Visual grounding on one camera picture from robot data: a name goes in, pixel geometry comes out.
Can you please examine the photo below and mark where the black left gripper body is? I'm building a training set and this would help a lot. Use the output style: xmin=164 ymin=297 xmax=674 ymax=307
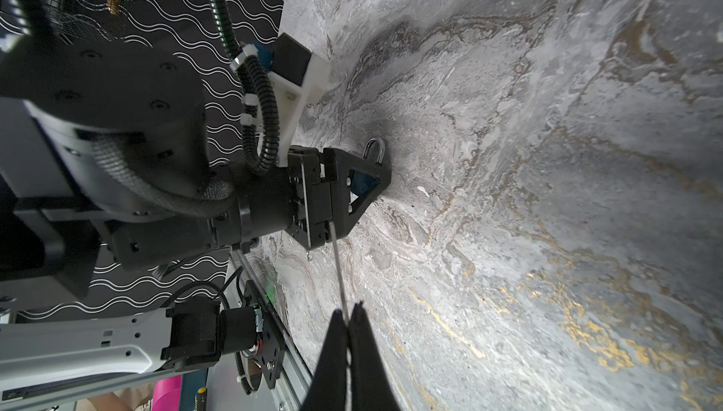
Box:
xmin=286 ymin=147 xmax=333 ymax=250

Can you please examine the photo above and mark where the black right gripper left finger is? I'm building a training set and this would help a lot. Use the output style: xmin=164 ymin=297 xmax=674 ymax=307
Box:
xmin=300 ymin=309 xmax=349 ymax=411

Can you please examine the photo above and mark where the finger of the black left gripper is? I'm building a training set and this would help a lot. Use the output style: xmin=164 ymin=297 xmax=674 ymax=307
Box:
xmin=323 ymin=148 xmax=392 ymax=239

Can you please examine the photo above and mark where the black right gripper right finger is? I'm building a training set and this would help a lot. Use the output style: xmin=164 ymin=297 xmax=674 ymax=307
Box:
xmin=348 ymin=302 xmax=400 ymax=411

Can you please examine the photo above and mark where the blue padlock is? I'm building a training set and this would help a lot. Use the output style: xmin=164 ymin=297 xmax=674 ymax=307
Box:
xmin=348 ymin=137 xmax=386 ymax=201

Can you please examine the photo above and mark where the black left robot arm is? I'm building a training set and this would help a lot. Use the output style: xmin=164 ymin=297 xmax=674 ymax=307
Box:
xmin=1 ymin=0 xmax=392 ymax=310

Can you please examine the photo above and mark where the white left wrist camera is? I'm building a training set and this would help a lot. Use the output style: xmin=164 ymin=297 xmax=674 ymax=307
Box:
xmin=267 ymin=34 xmax=331 ymax=167

